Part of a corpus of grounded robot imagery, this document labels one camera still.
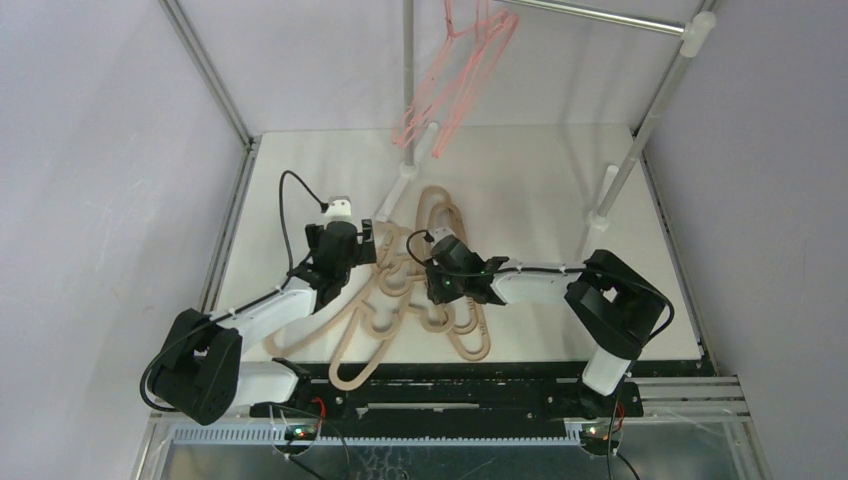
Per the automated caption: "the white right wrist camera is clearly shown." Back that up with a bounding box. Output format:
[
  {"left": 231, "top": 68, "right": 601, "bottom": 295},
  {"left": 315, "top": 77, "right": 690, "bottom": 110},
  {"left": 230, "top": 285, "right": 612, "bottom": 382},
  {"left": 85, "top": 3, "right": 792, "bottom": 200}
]
[{"left": 425, "top": 227, "right": 455, "bottom": 244}]

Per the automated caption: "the controller board with wires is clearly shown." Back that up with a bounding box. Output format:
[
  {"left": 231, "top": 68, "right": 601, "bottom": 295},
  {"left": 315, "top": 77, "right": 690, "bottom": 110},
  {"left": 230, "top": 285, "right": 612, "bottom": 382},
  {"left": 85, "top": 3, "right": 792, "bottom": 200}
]
[
  {"left": 268, "top": 397, "right": 352, "bottom": 479},
  {"left": 579, "top": 398, "right": 641, "bottom": 479}
]

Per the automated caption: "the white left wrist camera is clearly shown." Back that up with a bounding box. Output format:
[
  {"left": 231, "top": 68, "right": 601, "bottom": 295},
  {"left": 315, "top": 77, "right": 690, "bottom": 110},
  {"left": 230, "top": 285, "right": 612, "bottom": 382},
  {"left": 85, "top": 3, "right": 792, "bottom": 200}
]
[{"left": 323, "top": 196, "right": 353, "bottom": 223}]

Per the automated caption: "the beige plastic hanger leftmost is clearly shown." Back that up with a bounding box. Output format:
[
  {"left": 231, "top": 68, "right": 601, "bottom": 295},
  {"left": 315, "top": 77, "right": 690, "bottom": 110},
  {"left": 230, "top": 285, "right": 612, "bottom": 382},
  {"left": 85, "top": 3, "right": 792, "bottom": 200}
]
[{"left": 263, "top": 221, "right": 405, "bottom": 359}]

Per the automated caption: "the silver clothes rack frame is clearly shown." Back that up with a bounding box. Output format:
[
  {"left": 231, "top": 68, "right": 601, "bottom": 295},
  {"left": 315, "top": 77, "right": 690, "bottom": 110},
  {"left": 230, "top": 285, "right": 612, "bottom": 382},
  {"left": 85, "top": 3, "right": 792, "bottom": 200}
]
[{"left": 366, "top": 0, "right": 722, "bottom": 283}]

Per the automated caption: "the right controller board with wires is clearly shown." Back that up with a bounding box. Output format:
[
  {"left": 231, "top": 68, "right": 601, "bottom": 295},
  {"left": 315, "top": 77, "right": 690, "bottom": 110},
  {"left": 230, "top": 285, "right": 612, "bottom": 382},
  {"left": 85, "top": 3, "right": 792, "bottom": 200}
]
[{"left": 579, "top": 398, "right": 641, "bottom": 479}]

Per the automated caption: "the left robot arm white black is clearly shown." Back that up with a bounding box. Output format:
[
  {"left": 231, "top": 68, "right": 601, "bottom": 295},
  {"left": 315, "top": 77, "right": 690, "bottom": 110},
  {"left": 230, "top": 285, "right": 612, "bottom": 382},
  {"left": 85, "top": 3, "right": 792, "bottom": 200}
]
[{"left": 139, "top": 219, "right": 376, "bottom": 426}]

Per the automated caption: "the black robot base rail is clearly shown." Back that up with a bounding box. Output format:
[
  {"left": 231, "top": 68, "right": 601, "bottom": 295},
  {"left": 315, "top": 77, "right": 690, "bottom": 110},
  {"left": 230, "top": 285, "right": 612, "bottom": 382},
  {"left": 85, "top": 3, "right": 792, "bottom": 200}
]
[{"left": 250, "top": 361, "right": 716, "bottom": 440}]

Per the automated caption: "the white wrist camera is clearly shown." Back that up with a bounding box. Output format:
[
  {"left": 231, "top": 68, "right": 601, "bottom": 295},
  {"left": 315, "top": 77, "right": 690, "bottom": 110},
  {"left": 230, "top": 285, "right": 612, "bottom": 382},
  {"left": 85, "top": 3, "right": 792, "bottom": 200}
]
[
  {"left": 323, "top": 196, "right": 353, "bottom": 223},
  {"left": 425, "top": 227, "right": 455, "bottom": 244}
]

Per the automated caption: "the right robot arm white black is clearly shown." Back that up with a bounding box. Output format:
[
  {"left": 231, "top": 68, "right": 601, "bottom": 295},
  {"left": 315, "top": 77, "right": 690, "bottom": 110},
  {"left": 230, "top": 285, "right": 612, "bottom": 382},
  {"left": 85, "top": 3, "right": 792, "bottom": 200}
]
[{"left": 415, "top": 228, "right": 676, "bottom": 416}]

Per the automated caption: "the black left camera cable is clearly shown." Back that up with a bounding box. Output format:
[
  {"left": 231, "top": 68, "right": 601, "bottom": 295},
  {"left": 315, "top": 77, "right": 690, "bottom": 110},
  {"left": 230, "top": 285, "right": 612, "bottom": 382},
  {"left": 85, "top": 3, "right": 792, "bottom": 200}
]
[{"left": 139, "top": 170, "right": 331, "bottom": 413}]

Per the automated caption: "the left controller board with wires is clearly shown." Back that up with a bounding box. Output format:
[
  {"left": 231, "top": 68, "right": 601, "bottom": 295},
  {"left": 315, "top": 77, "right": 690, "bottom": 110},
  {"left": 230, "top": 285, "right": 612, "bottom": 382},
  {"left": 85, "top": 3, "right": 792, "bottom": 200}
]
[{"left": 268, "top": 397, "right": 352, "bottom": 479}]

